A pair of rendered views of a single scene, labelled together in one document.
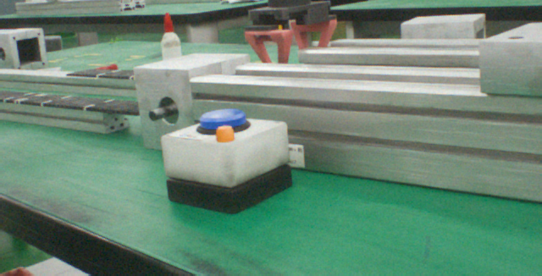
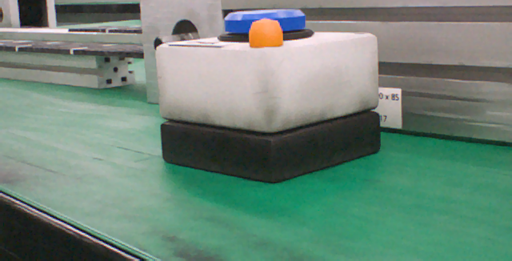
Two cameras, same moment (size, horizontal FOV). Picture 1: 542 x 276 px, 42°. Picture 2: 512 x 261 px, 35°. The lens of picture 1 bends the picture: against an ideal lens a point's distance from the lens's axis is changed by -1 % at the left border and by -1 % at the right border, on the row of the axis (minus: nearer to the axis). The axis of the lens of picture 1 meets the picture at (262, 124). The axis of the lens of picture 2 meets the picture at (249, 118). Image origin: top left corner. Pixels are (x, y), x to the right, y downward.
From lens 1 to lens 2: 0.22 m
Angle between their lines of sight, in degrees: 6
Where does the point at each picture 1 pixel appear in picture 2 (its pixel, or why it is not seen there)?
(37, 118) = (11, 70)
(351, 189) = (489, 158)
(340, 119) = (472, 38)
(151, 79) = not seen: outside the picture
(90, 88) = not seen: hidden behind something
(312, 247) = (428, 241)
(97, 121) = (89, 71)
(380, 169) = not seen: outside the picture
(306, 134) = (406, 71)
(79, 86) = not seen: hidden behind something
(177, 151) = (181, 69)
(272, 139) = (350, 58)
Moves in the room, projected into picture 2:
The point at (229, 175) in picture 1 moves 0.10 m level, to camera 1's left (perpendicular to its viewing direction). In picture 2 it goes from (267, 109) to (43, 118)
